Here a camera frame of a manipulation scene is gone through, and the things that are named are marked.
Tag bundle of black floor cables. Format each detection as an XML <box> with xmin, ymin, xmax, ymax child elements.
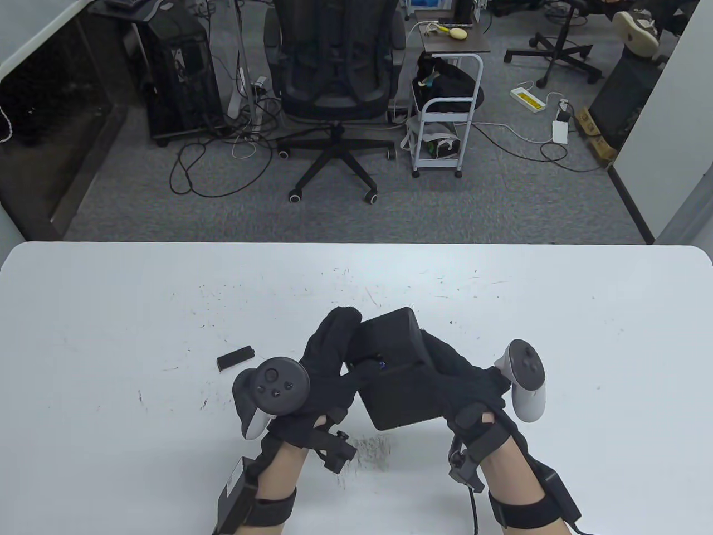
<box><xmin>170</xmin><ymin>95</ymin><xmax>279</xmax><ymax>198</ymax></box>

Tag person's right hand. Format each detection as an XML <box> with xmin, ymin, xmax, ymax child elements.
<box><xmin>418</xmin><ymin>329</ymin><xmax>516</xmax><ymax>447</ymax></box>

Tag person's left hand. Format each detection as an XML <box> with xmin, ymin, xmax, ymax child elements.
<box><xmin>267</xmin><ymin>305</ymin><xmax>380</xmax><ymax>450</ymax></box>

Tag black mesh office chair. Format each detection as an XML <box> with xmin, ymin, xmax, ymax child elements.
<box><xmin>262</xmin><ymin>0</ymin><xmax>407</xmax><ymax>204</ymax></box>

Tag white black bag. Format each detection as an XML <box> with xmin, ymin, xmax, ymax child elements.
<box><xmin>406</xmin><ymin>117</ymin><xmax>463</xmax><ymax>159</ymax></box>

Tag white yellow power strip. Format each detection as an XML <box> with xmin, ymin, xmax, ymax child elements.
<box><xmin>510</xmin><ymin>84</ymin><xmax>549</xmax><ymax>114</ymax></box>

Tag black computer tower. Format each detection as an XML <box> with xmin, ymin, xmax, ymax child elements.
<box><xmin>136</xmin><ymin>8</ymin><xmax>223</xmax><ymax>147</ymax></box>

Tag plain black sensor box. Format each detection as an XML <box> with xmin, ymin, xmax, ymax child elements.
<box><xmin>538</xmin><ymin>468</ymin><xmax>583</xmax><ymax>524</ymax></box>

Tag black box with white label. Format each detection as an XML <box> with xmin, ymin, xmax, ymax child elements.
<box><xmin>212</xmin><ymin>457</ymin><xmax>260</xmax><ymax>535</ymax></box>

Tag black calculator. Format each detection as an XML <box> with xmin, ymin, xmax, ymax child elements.
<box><xmin>344</xmin><ymin>307</ymin><xmax>446</xmax><ymax>431</ymax></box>

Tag white metal frame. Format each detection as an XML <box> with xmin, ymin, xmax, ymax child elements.
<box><xmin>235</xmin><ymin>0</ymin><xmax>263</xmax><ymax>132</ymax></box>

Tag black white hand controller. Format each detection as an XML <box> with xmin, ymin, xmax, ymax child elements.
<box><xmin>231</xmin><ymin>357</ymin><xmax>311</xmax><ymax>441</ymax></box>
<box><xmin>495</xmin><ymin>339</ymin><xmax>546</xmax><ymax>421</ymax></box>

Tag black forearm strap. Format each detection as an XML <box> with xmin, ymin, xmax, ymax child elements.
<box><xmin>245</xmin><ymin>487</ymin><xmax>297</xmax><ymax>527</ymax></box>
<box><xmin>489</xmin><ymin>490</ymin><xmax>563</xmax><ymax>529</ymax></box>

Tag black partition panel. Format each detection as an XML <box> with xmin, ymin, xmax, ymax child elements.
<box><xmin>590</xmin><ymin>53</ymin><xmax>666</xmax><ymax>151</ymax></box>

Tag black battery cover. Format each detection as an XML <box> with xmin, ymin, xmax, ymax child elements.
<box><xmin>216</xmin><ymin>346</ymin><xmax>256</xmax><ymax>373</ymax></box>

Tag person's right forearm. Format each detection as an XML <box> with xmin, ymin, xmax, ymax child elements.
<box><xmin>479</xmin><ymin>429</ymin><xmax>563</xmax><ymax>535</ymax></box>

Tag white cart with wooden top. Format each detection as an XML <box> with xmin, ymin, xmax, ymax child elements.
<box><xmin>409</xmin><ymin>21</ymin><xmax>492</xmax><ymax>179</ymax></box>

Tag black swivel chair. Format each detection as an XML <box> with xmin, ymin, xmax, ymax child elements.
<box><xmin>504</xmin><ymin>0</ymin><xmax>603</xmax><ymax>89</ymax></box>

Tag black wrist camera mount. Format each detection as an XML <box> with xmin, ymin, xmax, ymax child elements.
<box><xmin>447</xmin><ymin>435</ymin><xmax>485</xmax><ymax>492</ymax></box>
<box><xmin>312</xmin><ymin>415</ymin><xmax>358</xmax><ymax>474</ymax></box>

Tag person's left forearm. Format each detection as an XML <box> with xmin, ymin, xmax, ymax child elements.
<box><xmin>245</xmin><ymin>440</ymin><xmax>312</xmax><ymax>535</ymax></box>

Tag plain white power strip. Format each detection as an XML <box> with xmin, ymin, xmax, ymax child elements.
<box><xmin>227</xmin><ymin>67</ymin><xmax>250</xmax><ymax>120</ymax></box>

